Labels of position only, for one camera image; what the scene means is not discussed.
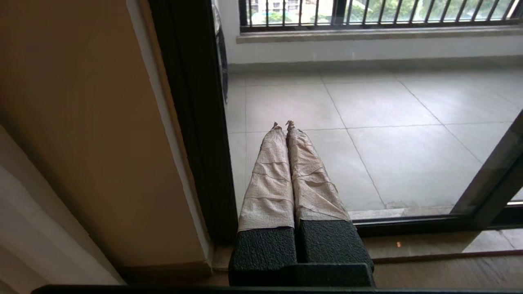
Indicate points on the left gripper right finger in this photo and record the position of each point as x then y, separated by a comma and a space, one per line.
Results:
318, 196

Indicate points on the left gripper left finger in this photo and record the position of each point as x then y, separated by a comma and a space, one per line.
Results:
267, 196

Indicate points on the black framed sliding glass door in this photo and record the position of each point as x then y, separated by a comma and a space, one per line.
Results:
512, 215
216, 163

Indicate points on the silver front-loading washing machine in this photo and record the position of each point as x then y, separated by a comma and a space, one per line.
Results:
222, 61

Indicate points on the long stone window sill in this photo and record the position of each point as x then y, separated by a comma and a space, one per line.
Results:
367, 34

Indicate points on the long black metal window railing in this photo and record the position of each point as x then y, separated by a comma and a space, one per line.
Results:
367, 26

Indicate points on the black outer door frame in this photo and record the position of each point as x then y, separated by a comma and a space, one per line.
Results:
163, 61

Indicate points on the black window frame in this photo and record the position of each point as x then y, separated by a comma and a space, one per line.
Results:
339, 12

